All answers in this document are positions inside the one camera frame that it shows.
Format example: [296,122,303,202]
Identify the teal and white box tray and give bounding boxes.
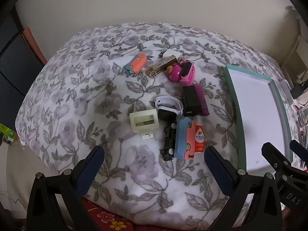
[223,64,294,174]

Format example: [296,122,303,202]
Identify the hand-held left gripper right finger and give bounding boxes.
[204,146,283,231]

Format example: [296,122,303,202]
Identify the black plug adapter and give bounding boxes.
[290,83,308,99]

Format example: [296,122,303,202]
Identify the colourful floral mat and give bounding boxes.
[80,196,136,231]

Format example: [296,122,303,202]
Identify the green packets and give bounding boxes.
[0,123,19,146]

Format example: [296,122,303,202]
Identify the white power strip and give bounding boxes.
[280,79,295,106]

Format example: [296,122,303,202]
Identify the black power adapter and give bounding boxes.
[181,85,202,117]

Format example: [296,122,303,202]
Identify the white smartwatch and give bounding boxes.
[155,96,184,121]

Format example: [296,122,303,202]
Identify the black toy car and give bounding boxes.
[160,120,180,162]

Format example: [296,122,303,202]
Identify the floral grey and white blanket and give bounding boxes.
[15,22,299,229]

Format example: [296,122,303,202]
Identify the brown wooden frame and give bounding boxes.
[22,27,48,65]

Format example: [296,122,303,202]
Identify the purple plastic comb case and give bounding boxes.
[192,84,210,116]

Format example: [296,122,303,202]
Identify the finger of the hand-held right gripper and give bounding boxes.
[289,139,308,169]
[261,142,293,181]

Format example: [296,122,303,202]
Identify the white wall charger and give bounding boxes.
[163,49,180,59]

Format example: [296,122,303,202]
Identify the orange and blue toy block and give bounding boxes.
[126,54,147,76]

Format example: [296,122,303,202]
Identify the gold patterned bar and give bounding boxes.
[147,61,173,79]

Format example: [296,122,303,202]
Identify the magenta round toy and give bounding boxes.
[168,64,184,83]

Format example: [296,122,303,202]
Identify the pink wrist watch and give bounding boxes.
[178,61,195,85]

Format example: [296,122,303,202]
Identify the dark cabinet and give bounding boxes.
[0,10,45,106]

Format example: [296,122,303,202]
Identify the cream wooden shelf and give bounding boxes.
[280,34,308,82]

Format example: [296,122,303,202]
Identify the blue and pink block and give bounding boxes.
[174,117,196,160]

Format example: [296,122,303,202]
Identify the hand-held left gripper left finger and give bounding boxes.
[26,145,106,231]

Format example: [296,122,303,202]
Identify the orange and white small bottle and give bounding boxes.
[192,115,207,154]

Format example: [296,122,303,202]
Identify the cream plastic holder box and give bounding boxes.
[129,109,159,140]

